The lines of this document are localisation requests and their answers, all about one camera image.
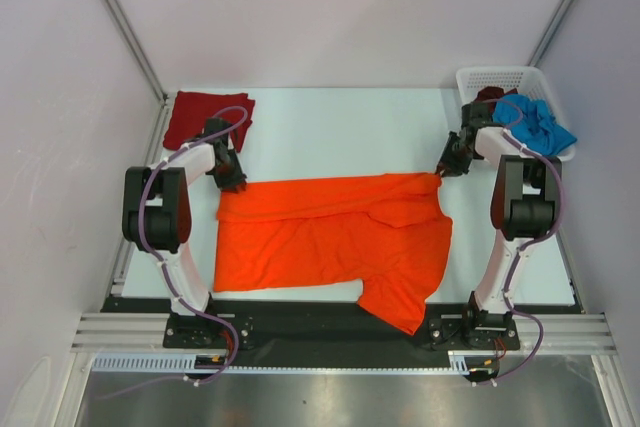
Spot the orange t shirt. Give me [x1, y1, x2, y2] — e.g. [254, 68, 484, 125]
[213, 173, 453, 335]

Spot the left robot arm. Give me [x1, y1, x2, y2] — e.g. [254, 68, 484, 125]
[122, 106, 248, 349]

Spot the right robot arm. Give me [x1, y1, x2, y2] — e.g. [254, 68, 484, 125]
[436, 99, 564, 350]

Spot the dark red shirt in basket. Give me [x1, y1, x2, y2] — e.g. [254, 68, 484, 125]
[474, 86, 518, 102]

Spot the folded dark red shirt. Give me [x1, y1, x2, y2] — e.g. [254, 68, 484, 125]
[163, 91, 256, 152]

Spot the blue crumpled t shirt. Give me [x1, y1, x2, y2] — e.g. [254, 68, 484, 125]
[492, 94, 577, 156]

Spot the white plastic basket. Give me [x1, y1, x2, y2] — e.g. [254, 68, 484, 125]
[456, 66, 577, 162]

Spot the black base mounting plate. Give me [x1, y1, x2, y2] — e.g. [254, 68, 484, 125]
[99, 298, 584, 371]

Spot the left aluminium frame post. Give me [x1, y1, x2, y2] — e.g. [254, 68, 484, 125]
[101, 0, 168, 105]

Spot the aluminium frame post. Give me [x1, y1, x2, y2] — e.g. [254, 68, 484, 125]
[101, 0, 168, 105]
[527, 0, 577, 67]

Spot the white slotted cable duct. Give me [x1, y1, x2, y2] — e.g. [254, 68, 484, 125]
[93, 349, 495, 374]

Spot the right aluminium frame post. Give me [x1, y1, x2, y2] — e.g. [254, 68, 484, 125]
[527, 0, 577, 67]

